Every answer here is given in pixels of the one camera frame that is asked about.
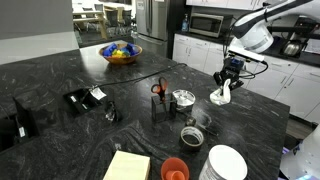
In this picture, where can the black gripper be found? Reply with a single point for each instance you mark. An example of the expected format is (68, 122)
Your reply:
(231, 70)

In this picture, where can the white paper cup green pattern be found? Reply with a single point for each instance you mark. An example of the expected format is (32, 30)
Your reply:
(222, 95)

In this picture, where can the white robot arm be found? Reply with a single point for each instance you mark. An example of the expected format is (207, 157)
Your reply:
(252, 37)

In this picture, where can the orange plastic cup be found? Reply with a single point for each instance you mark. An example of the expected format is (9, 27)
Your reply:
(172, 165)

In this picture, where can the round silver metal tin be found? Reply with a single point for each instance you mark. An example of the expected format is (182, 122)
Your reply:
(185, 100)

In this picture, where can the silver microwave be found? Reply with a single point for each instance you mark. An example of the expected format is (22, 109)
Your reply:
(212, 25)

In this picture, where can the white kitchen cabinets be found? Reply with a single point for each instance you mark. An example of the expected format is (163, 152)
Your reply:
(292, 83)

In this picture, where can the blue soap bottle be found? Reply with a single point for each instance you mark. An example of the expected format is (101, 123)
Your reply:
(185, 23)

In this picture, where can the silver kettle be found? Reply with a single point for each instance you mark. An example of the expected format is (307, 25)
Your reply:
(293, 46)

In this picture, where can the large white lidded container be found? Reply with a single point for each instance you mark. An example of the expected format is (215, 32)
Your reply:
(224, 163)

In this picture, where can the stainless steel refrigerator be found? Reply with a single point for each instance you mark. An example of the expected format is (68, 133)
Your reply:
(155, 23)

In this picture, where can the blue and yellow toy blocks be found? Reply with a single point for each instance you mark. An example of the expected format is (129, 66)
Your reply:
(114, 51)

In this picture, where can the wooden bowl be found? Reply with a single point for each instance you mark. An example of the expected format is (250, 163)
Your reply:
(121, 61)

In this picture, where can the black binder clip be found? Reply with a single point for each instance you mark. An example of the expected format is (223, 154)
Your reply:
(111, 112)

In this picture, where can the white paper tag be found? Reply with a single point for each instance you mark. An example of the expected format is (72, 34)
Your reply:
(97, 93)

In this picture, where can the light wooden block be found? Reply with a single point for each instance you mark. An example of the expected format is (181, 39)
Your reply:
(128, 166)

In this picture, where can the wooden table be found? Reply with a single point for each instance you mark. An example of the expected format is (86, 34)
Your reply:
(92, 16)

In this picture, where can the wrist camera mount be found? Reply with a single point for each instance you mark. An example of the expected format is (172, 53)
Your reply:
(247, 54)

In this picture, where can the orange handled scissors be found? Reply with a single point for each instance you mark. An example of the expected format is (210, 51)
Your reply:
(160, 88)

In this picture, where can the black wire pencil holder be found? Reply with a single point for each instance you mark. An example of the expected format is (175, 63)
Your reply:
(163, 110)

